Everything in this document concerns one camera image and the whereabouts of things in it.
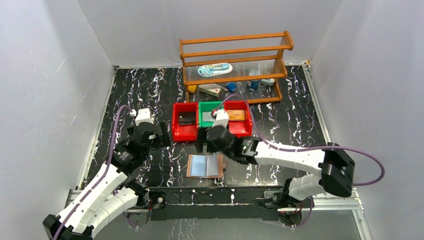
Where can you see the green plastic bin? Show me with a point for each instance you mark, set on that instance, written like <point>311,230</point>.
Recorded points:
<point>208,106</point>

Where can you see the orange credit card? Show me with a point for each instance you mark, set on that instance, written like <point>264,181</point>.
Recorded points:
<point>238,115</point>

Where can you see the teal white tube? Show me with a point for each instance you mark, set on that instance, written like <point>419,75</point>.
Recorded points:
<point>268,81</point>

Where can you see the red bin with dark card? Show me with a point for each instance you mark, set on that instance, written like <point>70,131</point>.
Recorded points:
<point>184,133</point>

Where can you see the blue white oval package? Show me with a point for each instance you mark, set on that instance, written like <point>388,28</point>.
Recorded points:
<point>216,69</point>

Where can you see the pink leather card holder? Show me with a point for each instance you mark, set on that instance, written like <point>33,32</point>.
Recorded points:
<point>206,166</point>

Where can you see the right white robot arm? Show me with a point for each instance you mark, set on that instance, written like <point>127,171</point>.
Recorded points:
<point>329,169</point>

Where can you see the wooden shelf rack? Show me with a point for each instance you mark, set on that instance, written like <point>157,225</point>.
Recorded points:
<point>246,64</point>

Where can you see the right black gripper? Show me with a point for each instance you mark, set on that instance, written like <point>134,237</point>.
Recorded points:
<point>202,135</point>

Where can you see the black base frame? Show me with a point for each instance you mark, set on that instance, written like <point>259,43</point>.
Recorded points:
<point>266,203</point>

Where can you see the dark credit card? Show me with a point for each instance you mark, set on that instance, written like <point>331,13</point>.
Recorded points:
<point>186,118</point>

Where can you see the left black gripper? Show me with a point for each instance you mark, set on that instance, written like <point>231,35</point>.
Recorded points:
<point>162,136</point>

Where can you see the blue cup on shelf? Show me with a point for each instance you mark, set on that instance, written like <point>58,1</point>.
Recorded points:
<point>253,84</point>

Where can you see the yellow small object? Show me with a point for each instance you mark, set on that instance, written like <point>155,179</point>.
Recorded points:
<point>192,89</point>

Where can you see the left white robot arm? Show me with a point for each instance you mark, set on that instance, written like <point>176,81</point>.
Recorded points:
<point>109,194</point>

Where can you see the blue small object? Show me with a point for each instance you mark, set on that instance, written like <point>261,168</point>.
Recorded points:
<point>231,87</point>

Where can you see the red bin with orange card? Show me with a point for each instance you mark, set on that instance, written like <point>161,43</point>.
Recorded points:
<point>239,128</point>

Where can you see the grey credit card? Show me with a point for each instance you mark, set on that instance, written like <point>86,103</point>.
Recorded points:
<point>207,117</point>

